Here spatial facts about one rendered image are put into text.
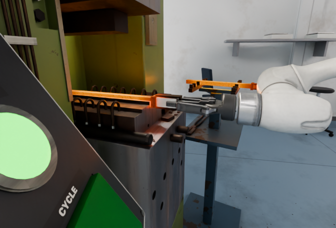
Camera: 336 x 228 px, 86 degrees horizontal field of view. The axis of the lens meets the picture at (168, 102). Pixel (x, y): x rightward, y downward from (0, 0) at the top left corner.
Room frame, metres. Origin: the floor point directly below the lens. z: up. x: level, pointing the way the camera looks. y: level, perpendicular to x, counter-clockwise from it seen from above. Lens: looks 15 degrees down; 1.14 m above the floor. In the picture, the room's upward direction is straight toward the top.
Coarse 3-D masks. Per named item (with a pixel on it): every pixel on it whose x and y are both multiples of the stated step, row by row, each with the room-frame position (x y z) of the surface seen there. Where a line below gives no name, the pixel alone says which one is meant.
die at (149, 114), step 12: (84, 96) 0.63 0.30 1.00; (96, 96) 0.62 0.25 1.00; (108, 108) 0.54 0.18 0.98; (120, 108) 0.52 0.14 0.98; (132, 108) 0.51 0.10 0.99; (144, 108) 0.52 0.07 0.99; (156, 108) 0.60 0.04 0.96; (84, 120) 0.51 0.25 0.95; (96, 120) 0.50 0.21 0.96; (108, 120) 0.48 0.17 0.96; (120, 120) 0.47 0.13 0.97; (132, 120) 0.46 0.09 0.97; (144, 120) 0.51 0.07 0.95; (156, 120) 0.60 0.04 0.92
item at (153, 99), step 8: (104, 96) 0.62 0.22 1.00; (112, 96) 0.61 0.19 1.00; (120, 96) 0.60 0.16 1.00; (128, 96) 0.59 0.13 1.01; (136, 96) 0.58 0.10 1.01; (144, 96) 0.58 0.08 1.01; (152, 96) 0.55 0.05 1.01; (160, 96) 0.55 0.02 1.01; (168, 96) 0.54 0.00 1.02; (176, 96) 0.53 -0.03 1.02; (152, 104) 0.55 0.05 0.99
